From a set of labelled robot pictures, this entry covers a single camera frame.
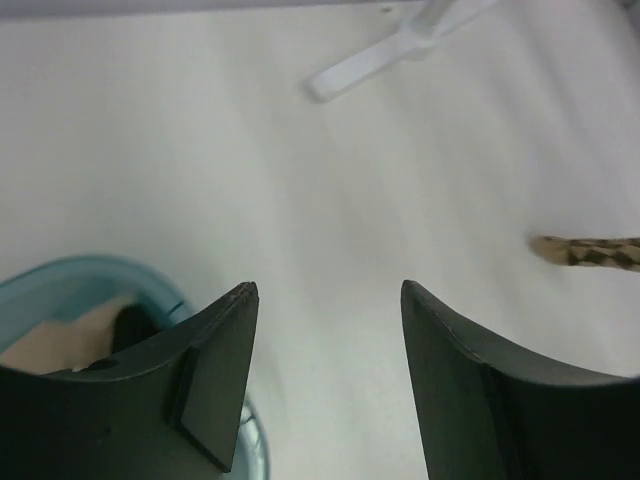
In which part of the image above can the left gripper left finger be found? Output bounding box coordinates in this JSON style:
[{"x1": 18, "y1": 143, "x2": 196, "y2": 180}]
[{"x1": 1, "y1": 282, "x2": 259, "y2": 479}]

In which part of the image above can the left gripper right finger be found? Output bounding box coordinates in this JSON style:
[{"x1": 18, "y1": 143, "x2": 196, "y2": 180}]
[{"x1": 401, "y1": 280, "x2": 639, "y2": 479}]

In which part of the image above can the teal plastic basket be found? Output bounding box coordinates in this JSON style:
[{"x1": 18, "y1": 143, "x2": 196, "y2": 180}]
[{"x1": 1, "y1": 256, "x2": 270, "y2": 479}]

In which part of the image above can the black striped sock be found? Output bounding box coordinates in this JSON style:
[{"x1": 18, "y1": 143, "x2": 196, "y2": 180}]
[{"x1": 111, "y1": 305, "x2": 161, "y2": 354}]

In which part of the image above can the beige sock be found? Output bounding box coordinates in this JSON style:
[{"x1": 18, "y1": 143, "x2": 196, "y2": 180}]
[{"x1": 1, "y1": 295, "x2": 134, "y2": 374}]

